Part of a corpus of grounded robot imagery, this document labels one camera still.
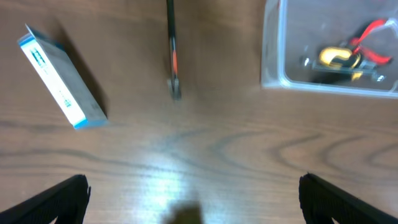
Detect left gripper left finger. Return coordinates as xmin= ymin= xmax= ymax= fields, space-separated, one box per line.
xmin=1 ymin=174 xmax=91 ymax=224

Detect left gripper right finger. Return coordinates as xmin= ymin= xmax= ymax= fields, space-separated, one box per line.
xmin=298 ymin=173 xmax=397 ymax=224

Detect slim black yellow screwdriver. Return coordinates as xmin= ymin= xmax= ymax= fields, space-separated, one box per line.
xmin=310 ymin=62 xmax=386 ymax=84

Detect blue white cardboard box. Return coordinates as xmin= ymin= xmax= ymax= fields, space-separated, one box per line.
xmin=18 ymin=25 xmax=108 ymax=129

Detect stubby yellow black screwdriver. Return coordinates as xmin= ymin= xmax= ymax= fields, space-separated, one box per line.
xmin=300 ymin=47 xmax=363 ymax=69

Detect red handled pliers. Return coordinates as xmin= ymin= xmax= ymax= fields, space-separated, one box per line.
xmin=345 ymin=17 xmax=397 ymax=66

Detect small claw hammer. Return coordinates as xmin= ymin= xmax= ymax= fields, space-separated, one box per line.
xmin=166 ymin=0 xmax=182 ymax=100

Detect clear plastic container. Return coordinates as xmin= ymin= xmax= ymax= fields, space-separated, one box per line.
xmin=261 ymin=0 xmax=397 ymax=98

